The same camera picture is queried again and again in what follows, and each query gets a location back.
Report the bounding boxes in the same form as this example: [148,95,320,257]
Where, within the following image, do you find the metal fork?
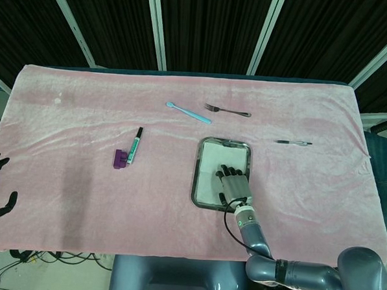
[204,102,253,118]

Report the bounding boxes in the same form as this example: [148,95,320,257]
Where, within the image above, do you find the stainless steel tray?
[189,136,254,215]

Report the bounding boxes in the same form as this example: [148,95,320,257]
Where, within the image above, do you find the purple plastic block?
[113,149,130,171]

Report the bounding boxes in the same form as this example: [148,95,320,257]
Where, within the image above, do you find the clear ballpoint pen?
[276,139,314,147]

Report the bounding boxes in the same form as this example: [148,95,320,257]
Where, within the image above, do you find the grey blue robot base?
[108,254,250,290]

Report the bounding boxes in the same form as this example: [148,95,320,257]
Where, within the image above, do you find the pink velvet table cloth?
[0,62,387,271]

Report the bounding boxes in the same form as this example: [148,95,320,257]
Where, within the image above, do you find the light blue toothbrush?
[164,101,213,125]

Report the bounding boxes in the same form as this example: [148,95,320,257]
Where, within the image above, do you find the person in blue jeans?
[361,130,387,195]

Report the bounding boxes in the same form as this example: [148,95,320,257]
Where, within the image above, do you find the green whiteboard marker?
[126,126,145,165]

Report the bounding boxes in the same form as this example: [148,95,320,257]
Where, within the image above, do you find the black corrugated hose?
[370,114,387,135]

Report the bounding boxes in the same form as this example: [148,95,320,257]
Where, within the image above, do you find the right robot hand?
[213,163,255,207]

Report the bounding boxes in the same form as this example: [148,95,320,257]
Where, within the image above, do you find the white cloth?
[196,141,249,207]

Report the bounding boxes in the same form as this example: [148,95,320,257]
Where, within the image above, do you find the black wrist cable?
[221,198,276,260]

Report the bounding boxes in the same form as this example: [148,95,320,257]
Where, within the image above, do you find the black floor cables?
[0,247,114,290]

